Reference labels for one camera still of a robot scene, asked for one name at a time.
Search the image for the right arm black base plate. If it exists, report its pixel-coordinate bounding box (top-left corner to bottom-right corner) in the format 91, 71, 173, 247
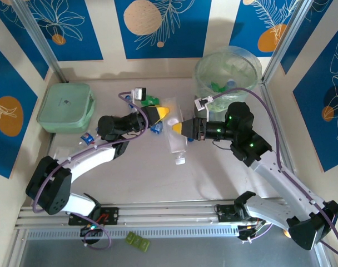
215, 204, 242, 223

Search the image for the aluminium corner post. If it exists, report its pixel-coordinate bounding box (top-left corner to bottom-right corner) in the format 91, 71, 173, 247
262, 0, 317, 83
12, 0, 70, 83

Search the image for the pale green zip case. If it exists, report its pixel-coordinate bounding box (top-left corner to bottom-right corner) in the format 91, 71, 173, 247
36, 82, 97, 134

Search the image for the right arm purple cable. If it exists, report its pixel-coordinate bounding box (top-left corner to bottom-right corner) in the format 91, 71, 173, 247
210, 87, 338, 256

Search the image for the Ganten water bottle white cap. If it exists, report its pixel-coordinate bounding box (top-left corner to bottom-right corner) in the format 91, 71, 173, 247
75, 131, 102, 147

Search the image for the blue floral wall panel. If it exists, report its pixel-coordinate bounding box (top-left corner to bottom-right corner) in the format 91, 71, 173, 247
0, 4, 49, 81
280, 0, 334, 75
114, 0, 213, 60
0, 40, 39, 179
229, 0, 302, 58
292, 26, 338, 173
23, 0, 105, 62

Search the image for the clear plastic packet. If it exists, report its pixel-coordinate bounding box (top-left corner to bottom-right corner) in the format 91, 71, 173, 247
54, 147, 75, 164

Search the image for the blue-label bottle blue cap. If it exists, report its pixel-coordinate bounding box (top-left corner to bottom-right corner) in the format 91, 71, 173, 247
123, 93, 139, 113

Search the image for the long clear bottle white cap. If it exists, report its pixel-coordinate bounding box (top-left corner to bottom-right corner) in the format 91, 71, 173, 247
162, 96, 188, 166

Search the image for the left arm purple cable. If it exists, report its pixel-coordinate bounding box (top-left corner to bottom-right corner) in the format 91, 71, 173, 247
32, 90, 147, 215

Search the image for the slotted grey cable duct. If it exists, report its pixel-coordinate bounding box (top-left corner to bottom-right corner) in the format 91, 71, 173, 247
26, 225, 241, 241

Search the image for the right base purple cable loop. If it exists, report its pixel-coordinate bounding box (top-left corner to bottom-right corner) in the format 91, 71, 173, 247
238, 222, 273, 244

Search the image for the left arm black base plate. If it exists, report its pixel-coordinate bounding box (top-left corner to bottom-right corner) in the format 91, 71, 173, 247
68, 206, 120, 226

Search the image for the aluminium front rail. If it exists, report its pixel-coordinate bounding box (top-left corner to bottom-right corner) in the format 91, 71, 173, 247
14, 199, 322, 231

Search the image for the blue-label bottle white cap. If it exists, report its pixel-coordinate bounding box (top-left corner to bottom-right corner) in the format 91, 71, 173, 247
150, 123, 166, 136

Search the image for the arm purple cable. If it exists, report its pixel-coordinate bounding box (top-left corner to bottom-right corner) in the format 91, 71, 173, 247
210, 87, 338, 256
32, 90, 147, 215

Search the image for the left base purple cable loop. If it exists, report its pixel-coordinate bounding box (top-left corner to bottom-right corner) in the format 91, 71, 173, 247
83, 222, 114, 251

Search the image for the aluminium side rail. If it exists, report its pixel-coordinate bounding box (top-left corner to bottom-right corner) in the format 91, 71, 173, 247
31, 133, 58, 208
258, 80, 307, 201

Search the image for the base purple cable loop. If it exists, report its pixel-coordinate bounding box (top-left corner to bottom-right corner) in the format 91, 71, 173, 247
83, 222, 114, 251
238, 222, 273, 244

